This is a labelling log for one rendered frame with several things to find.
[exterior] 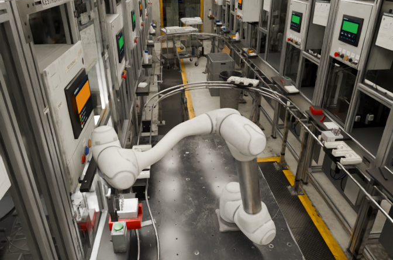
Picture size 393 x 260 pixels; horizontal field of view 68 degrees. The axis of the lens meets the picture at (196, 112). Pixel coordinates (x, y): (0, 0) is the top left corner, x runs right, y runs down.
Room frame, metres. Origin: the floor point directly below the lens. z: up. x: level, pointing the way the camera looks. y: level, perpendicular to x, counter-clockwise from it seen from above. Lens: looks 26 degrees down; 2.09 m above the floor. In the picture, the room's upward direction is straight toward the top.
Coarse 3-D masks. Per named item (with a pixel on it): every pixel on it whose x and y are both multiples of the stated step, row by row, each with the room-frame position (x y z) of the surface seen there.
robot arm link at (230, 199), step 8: (232, 184) 1.39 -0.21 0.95; (224, 192) 1.34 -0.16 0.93; (232, 192) 1.32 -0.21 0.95; (224, 200) 1.32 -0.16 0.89; (232, 200) 1.29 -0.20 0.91; (240, 200) 1.29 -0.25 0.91; (224, 208) 1.31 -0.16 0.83; (232, 208) 1.26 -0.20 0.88; (224, 216) 1.31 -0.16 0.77; (232, 216) 1.25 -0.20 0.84
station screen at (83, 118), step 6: (84, 78) 1.11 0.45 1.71; (84, 84) 1.10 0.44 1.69; (78, 90) 1.01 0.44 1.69; (90, 96) 1.15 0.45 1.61; (90, 102) 1.13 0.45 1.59; (84, 108) 1.04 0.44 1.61; (90, 108) 1.12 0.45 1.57; (78, 114) 0.96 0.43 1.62; (84, 114) 1.03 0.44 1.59; (90, 114) 1.11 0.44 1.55; (84, 120) 1.02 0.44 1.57
